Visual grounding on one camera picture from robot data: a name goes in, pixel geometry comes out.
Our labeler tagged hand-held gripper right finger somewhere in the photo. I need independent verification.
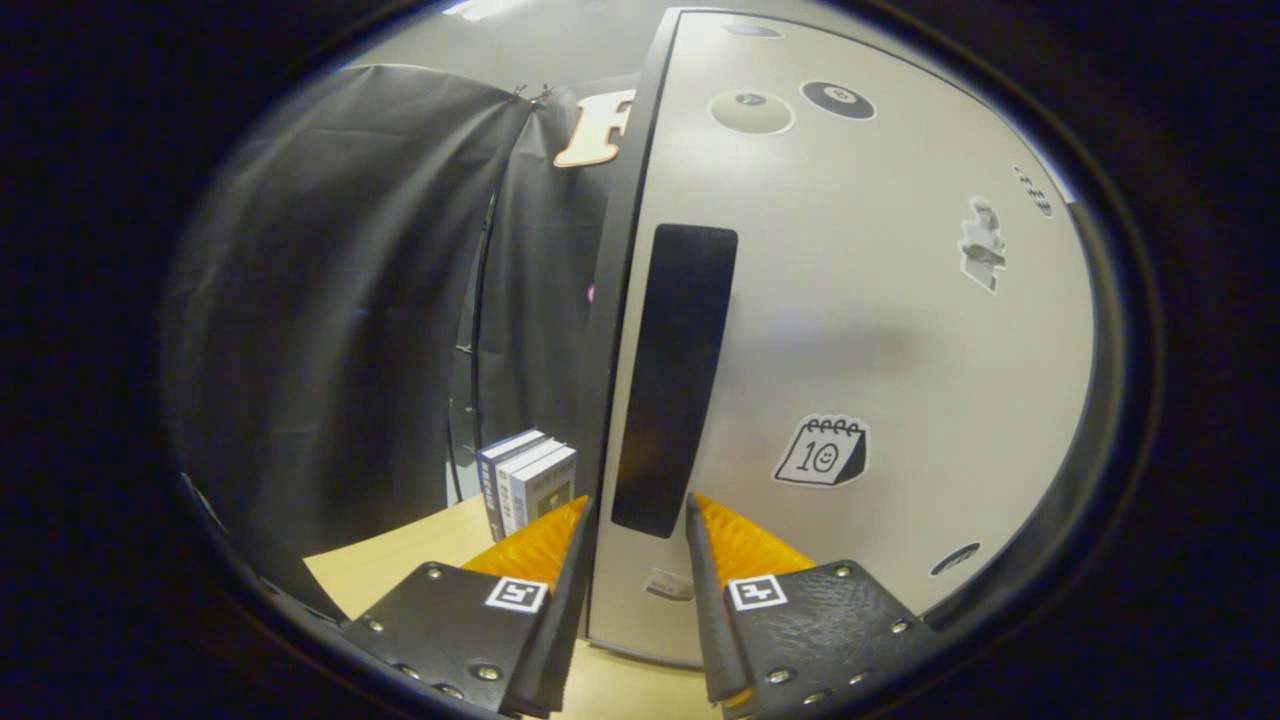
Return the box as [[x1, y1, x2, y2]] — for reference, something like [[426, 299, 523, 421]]
[[683, 493, 939, 716]]

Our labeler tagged light grey cabinet door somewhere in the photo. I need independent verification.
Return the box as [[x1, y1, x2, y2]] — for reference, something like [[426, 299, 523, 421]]
[[588, 10, 1096, 669]]

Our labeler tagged black backdrop stand pole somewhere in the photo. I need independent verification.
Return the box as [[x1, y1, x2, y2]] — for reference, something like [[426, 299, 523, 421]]
[[445, 190, 501, 501]]

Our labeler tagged black backdrop cloth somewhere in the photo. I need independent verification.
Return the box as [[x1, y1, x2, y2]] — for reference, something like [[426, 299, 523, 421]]
[[160, 62, 641, 621]]

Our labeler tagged dark blue spine book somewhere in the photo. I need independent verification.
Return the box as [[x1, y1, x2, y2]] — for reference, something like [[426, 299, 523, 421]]
[[475, 429, 546, 541]]

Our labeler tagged black door handle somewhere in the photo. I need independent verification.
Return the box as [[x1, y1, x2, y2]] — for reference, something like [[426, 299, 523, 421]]
[[610, 224, 739, 539]]

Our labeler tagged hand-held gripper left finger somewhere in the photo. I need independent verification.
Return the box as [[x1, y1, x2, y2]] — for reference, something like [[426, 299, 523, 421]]
[[340, 495, 598, 719]]

